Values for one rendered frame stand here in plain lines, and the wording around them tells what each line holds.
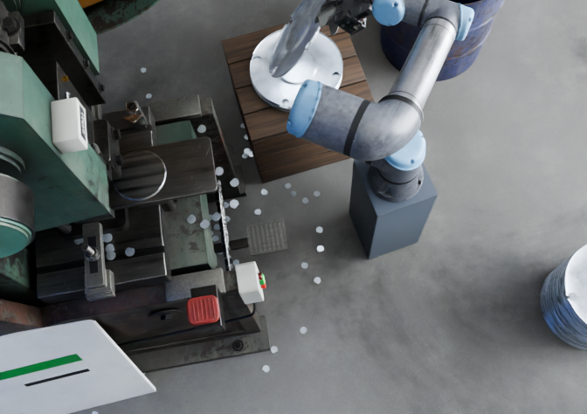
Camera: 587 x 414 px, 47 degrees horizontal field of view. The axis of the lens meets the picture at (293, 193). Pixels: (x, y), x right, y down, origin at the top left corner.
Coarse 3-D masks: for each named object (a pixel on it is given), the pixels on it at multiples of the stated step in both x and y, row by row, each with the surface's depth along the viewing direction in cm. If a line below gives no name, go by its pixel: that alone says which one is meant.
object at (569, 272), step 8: (584, 248) 198; (576, 256) 198; (584, 256) 197; (568, 264) 196; (576, 264) 197; (584, 264) 197; (568, 272) 196; (576, 272) 196; (584, 272) 196; (568, 280) 195; (576, 280) 195; (584, 280) 195; (568, 288) 194; (576, 288) 194; (584, 288) 194; (584, 296) 193; (576, 304) 193; (584, 304) 192; (576, 312) 191; (584, 312) 192; (584, 320) 191
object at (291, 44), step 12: (312, 0) 195; (324, 0) 186; (300, 12) 199; (312, 12) 190; (288, 24) 204; (300, 24) 192; (312, 24) 186; (288, 36) 198; (300, 36) 188; (312, 36) 182; (276, 48) 205; (288, 48) 193; (300, 48) 185; (276, 60) 199; (288, 60) 190; (276, 72) 194
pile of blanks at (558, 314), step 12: (564, 264) 202; (552, 276) 211; (552, 288) 206; (564, 288) 196; (540, 300) 217; (552, 300) 206; (564, 300) 196; (552, 312) 207; (564, 312) 198; (552, 324) 211; (564, 324) 203; (576, 324) 196; (564, 336) 209; (576, 336) 202
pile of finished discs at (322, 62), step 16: (320, 32) 214; (256, 48) 212; (272, 48) 213; (320, 48) 212; (336, 48) 212; (256, 64) 211; (304, 64) 209; (320, 64) 210; (336, 64) 210; (256, 80) 209; (272, 80) 209; (288, 80) 208; (304, 80) 207; (320, 80) 208; (336, 80) 207; (272, 96) 207; (288, 96) 206
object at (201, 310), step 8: (200, 296) 146; (208, 296) 146; (192, 304) 145; (200, 304) 145; (208, 304) 145; (216, 304) 145; (192, 312) 145; (200, 312) 145; (208, 312) 145; (216, 312) 145; (192, 320) 144; (200, 320) 144; (208, 320) 144; (216, 320) 144
